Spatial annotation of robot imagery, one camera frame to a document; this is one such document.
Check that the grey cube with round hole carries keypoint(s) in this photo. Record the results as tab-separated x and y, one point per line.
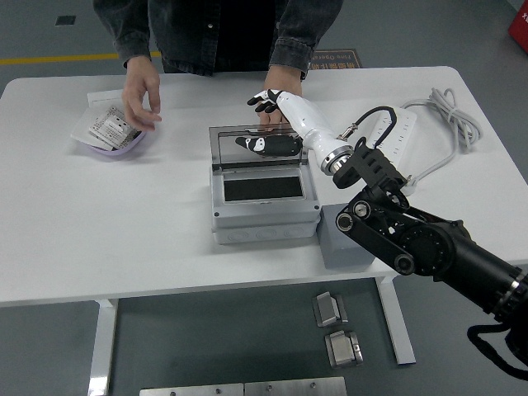
338	247

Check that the grey box with clear flap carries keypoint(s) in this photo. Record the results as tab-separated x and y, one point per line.
264	214

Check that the white wall switch plate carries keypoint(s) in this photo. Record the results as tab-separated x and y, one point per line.
103	97

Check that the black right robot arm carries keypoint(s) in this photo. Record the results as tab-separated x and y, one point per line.
433	247

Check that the small metal block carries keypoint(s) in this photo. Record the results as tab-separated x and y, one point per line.
328	311
342	350

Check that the plain white card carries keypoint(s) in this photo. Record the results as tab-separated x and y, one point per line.
80	136

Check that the black floor hatch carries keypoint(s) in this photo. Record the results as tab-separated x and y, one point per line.
66	20

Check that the brown floor sign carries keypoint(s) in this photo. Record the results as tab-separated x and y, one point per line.
342	60

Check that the metal plate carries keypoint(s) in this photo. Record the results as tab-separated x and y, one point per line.
189	391
295	387

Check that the person's right forearm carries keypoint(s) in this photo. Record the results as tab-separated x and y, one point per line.
128	29

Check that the printed white socket panel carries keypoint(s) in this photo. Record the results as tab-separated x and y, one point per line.
109	128

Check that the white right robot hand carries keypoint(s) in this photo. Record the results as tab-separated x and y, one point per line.
307	119

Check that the person's left forearm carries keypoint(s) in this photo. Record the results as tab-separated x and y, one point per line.
305	33

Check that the person's left hand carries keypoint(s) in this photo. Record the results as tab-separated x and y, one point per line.
284	80

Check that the yellow floor tape line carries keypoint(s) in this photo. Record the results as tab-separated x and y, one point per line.
62	59

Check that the person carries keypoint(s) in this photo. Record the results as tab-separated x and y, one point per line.
222	33

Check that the purple tray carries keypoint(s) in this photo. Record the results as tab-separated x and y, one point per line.
123	153

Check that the person's right hand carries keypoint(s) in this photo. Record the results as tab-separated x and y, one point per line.
140	90

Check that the white power strip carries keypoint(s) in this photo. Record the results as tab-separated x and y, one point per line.
406	123

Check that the red object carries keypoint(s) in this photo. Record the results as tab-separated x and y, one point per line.
519	29

